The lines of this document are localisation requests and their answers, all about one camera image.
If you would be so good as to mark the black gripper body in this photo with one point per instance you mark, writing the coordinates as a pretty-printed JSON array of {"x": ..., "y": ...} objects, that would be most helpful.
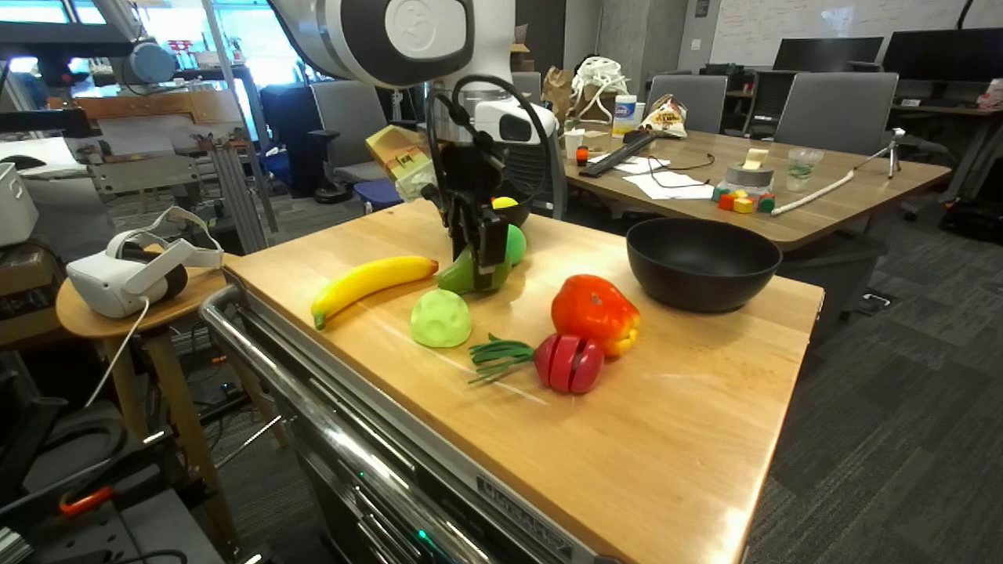
[{"x": 468, "y": 182}]

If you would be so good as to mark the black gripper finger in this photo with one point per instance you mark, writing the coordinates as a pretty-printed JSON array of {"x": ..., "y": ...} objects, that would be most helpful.
[
  {"x": 464, "y": 243},
  {"x": 489, "y": 256}
]

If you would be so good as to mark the green apple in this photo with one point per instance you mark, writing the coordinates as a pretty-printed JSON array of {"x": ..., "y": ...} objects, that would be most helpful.
[{"x": 455, "y": 279}]

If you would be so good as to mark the light green cabbage half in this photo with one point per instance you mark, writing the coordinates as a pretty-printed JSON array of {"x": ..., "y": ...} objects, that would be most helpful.
[{"x": 439, "y": 320}]

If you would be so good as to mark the red orange apple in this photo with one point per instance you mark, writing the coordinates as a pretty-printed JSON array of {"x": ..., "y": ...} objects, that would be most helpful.
[{"x": 595, "y": 314}]

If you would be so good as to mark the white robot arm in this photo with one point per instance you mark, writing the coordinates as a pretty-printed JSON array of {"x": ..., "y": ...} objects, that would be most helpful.
[{"x": 398, "y": 36}]

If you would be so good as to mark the black bowl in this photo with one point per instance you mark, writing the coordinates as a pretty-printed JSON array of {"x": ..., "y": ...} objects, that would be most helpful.
[
  {"x": 523, "y": 217},
  {"x": 701, "y": 276}
]

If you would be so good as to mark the dark mesh office chair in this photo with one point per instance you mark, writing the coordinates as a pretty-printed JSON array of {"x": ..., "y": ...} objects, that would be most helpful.
[{"x": 559, "y": 182}]

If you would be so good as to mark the yellow banana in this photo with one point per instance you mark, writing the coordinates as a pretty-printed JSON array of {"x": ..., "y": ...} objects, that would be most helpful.
[{"x": 364, "y": 282}]

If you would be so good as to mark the red radish with leaves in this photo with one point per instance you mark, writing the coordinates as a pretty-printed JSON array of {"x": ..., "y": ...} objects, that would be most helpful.
[{"x": 570, "y": 364}]

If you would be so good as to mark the black long bar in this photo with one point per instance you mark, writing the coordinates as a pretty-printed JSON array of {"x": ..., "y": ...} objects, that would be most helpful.
[{"x": 617, "y": 156}]

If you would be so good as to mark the white net bag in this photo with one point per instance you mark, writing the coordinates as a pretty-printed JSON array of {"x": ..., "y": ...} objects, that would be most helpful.
[{"x": 599, "y": 84}]

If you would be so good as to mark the plastic bottle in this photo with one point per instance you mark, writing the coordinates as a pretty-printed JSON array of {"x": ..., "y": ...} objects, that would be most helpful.
[{"x": 626, "y": 113}]

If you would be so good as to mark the white paper sheet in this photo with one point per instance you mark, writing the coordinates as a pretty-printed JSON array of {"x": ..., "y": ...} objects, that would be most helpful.
[{"x": 670, "y": 187}]

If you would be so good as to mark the beige shell object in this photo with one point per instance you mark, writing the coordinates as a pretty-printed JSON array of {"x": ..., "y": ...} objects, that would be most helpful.
[{"x": 666, "y": 116}]

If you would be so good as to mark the grey office chair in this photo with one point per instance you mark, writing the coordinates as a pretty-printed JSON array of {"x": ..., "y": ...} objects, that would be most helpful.
[
  {"x": 691, "y": 100},
  {"x": 835, "y": 110}
]

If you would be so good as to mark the red block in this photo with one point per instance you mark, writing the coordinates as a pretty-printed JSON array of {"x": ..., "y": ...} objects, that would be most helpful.
[{"x": 727, "y": 203}]

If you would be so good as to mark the yellow block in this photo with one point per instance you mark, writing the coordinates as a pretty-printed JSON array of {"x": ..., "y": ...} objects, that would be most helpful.
[{"x": 745, "y": 204}]

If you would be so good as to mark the round wooden stool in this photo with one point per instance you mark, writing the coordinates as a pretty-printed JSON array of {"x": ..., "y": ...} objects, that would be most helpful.
[{"x": 205, "y": 293}]

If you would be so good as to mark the clear plastic container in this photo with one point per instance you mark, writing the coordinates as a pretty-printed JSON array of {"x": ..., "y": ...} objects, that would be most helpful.
[{"x": 754, "y": 177}]

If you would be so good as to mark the green block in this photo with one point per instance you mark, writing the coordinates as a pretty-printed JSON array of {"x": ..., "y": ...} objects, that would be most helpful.
[{"x": 765, "y": 209}]

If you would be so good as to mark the cart cabinet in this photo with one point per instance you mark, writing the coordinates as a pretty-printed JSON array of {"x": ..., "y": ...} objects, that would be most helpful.
[{"x": 357, "y": 513}]

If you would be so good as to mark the clear plastic cup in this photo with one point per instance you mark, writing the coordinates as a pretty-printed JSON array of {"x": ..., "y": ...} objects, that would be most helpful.
[{"x": 808, "y": 164}]

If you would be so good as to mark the white stick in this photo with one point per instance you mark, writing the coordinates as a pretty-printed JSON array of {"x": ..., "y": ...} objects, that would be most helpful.
[{"x": 826, "y": 193}]

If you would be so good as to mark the wooden desk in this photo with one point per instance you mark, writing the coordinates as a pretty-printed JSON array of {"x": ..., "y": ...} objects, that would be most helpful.
[{"x": 835, "y": 210}]

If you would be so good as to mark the white VR headset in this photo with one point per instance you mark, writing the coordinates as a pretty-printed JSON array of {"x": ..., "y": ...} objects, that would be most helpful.
[{"x": 114, "y": 282}]

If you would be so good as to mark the black monitor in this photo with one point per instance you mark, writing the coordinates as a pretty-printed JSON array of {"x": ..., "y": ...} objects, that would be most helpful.
[
  {"x": 826, "y": 55},
  {"x": 943, "y": 55}
]

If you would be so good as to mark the white box device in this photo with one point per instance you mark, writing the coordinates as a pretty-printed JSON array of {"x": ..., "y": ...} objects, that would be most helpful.
[{"x": 17, "y": 209}]

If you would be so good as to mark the orange clamp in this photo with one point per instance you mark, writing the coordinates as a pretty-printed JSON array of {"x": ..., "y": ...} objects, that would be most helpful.
[{"x": 84, "y": 503}]

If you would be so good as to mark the aluminium frame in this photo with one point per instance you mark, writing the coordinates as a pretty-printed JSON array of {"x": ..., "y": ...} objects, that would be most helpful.
[{"x": 238, "y": 200}]

